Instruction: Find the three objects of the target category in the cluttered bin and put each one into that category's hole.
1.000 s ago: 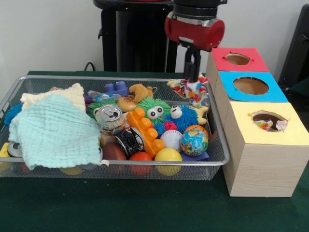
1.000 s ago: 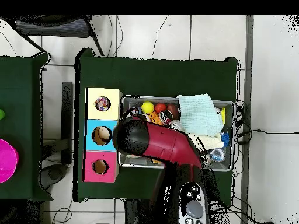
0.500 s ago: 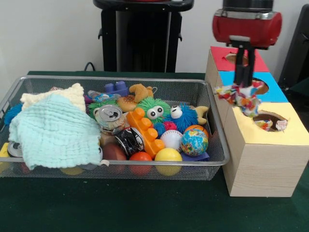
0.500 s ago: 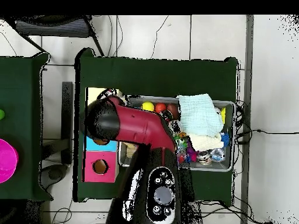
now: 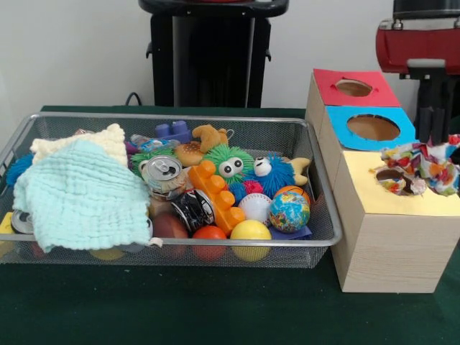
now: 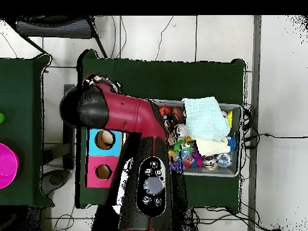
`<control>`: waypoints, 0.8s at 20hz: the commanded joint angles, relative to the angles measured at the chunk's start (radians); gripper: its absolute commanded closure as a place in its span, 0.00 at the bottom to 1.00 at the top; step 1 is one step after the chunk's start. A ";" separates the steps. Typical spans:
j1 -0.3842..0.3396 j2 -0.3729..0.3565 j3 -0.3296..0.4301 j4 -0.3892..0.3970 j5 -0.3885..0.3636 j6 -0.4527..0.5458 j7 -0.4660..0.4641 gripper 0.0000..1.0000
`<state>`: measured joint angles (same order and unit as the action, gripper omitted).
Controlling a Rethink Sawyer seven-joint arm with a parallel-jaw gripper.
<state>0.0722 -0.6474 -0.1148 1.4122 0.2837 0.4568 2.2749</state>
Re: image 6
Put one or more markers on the mint green waffle cloth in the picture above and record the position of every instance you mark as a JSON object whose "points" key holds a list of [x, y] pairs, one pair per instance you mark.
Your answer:
{"points": [[207, 118]]}

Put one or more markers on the cream waffle cloth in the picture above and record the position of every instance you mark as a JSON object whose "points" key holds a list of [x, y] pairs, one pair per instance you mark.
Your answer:
{"points": [[211, 145]]}

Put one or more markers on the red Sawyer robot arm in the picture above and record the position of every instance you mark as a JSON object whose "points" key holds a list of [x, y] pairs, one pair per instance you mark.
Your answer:
{"points": [[125, 115]]}

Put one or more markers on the wooden box with three holes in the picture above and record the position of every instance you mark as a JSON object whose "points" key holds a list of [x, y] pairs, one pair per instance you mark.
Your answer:
{"points": [[96, 173]]}

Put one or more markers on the orange ball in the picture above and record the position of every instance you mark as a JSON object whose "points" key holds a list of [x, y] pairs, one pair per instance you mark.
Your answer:
{"points": [[165, 111]]}

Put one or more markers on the brown football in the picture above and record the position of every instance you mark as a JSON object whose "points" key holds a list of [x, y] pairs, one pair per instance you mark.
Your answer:
{"points": [[178, 115]]}

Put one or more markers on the green spiky toy with eyes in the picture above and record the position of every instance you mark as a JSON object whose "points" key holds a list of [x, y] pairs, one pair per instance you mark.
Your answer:
{"points": [[184, 146]]}

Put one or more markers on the blue spiky toy with eyes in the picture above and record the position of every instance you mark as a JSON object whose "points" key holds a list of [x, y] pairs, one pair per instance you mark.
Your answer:
{"points": [[232, 143]]}

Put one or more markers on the black upright panel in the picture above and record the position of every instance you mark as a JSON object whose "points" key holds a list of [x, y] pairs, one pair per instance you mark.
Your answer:
{"points": [[68, 156]]}

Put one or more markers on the dark grey oval base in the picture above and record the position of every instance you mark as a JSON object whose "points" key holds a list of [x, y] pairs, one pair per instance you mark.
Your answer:
{"points": [[56, 179]]}

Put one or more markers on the dark green side tablecloth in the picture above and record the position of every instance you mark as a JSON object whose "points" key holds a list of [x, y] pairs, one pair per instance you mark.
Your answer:
{"points": [[21, 96]]}

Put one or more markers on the black mesh chair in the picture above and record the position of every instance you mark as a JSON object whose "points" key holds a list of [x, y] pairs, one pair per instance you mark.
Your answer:
{"points": [[55, 28]]}

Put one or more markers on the pink round disc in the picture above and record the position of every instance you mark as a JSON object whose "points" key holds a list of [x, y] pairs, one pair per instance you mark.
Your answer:
{"points": [[7, 166]]}

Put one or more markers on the small green object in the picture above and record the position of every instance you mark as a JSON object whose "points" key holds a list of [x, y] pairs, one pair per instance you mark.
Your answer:
{"points": [[1, 118]]}

